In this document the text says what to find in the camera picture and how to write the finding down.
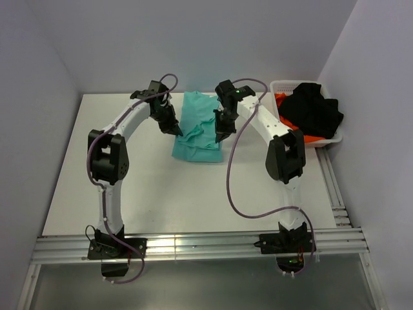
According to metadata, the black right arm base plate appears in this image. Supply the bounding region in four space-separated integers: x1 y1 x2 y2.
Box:
254 231 316 254

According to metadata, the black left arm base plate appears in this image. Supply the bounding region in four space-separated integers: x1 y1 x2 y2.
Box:
87 238 148 260

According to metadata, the black t shirt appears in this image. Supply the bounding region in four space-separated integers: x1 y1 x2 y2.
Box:
274 83 344 143

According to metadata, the aluminium table frame rail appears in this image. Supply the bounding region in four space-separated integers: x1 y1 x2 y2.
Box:
17 148 388 309

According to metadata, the teal t shirt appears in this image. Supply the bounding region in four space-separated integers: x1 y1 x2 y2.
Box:
172 91 223 163

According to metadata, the orange t shirt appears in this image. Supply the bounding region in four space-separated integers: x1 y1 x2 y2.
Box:
274 92 325 144

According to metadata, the white perforated plastic basket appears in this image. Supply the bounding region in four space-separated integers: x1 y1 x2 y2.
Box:
269 79 343 148

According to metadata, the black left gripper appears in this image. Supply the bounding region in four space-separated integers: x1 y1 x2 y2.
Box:
150 105 183 137

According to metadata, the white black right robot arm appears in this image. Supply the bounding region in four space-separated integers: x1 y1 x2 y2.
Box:
214 80 316 253

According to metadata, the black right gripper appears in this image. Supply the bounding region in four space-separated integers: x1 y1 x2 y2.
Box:
214 108 239 143

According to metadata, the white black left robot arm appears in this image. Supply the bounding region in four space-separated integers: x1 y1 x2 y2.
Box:
86 74 183 258

